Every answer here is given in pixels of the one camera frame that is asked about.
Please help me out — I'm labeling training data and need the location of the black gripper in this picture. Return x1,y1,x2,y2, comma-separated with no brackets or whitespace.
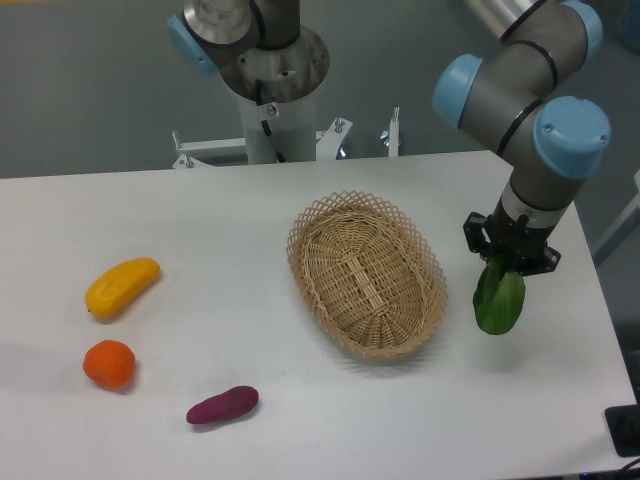
463,207,561,274

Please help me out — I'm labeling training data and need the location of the yellow mango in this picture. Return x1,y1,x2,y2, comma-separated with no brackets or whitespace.
84,257,161,318

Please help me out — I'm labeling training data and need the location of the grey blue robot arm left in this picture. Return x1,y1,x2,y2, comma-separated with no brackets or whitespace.
167,1,560,275

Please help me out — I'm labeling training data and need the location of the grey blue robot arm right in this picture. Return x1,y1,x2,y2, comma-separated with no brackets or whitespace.
432,1,611,270

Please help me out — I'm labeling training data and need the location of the black cable on pedestal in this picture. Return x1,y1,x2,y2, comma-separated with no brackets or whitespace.
254,78,290,164

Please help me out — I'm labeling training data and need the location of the black device at table edge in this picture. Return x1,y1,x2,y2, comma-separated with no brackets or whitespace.
604,405,639,458

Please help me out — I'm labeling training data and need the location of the green leafy vegetable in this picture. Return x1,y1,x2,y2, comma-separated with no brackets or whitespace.
472,254,526,336

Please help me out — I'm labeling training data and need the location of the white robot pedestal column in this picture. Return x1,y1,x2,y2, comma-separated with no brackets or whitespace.
237,96,316,165

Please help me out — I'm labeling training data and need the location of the orange fruit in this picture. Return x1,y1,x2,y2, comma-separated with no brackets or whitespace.
83,340,136,390

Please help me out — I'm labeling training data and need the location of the white metal frame bracket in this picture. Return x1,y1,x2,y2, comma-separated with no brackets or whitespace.
170,106,404,169

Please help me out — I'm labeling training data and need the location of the woven wicker basket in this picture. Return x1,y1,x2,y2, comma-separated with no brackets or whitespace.
286,191,448,361

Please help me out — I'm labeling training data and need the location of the purple sweet potato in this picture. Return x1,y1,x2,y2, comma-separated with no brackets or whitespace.
186,386,260,425

